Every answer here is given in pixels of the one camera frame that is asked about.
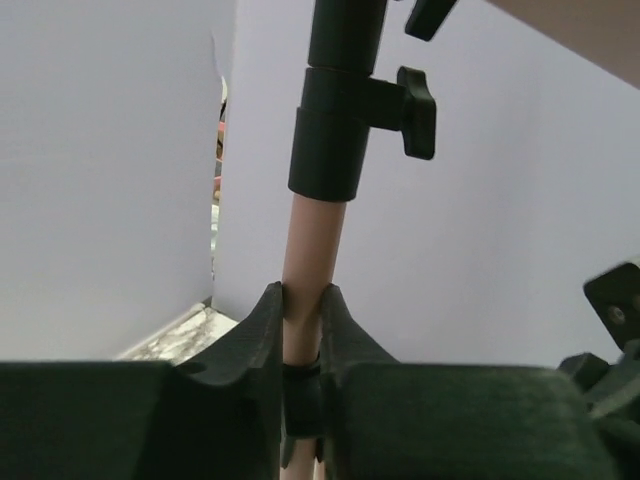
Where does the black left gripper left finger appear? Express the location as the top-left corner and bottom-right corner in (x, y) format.
(1, 283), (283, 479)

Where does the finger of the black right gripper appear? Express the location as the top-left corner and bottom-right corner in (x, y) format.
(558, 262), (639, 435)

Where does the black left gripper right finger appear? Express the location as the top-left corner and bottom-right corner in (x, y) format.
(321, 286), (618, 479)

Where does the pink tripod music stand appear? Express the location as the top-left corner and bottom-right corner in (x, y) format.
(279, 0), (640, 480)

